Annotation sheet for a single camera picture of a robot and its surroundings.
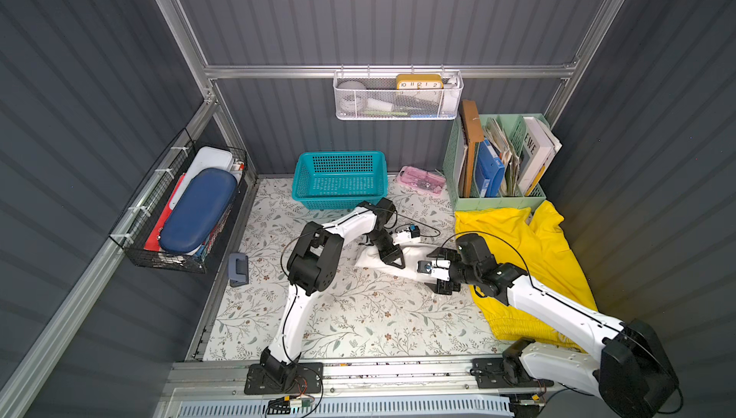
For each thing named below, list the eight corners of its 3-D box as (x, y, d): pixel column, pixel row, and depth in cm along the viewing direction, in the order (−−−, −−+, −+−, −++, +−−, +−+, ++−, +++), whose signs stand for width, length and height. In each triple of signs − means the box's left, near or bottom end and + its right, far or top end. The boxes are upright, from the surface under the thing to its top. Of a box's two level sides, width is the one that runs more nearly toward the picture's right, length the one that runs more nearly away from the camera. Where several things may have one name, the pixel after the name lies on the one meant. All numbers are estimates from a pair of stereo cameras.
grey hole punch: (233, 288, 92) (227, 282, 88) (233, 260, 98) (228, 254, 94) (248, 283, 92) (243, 278, 89) (248, 257, 99) (244, 250, 95)
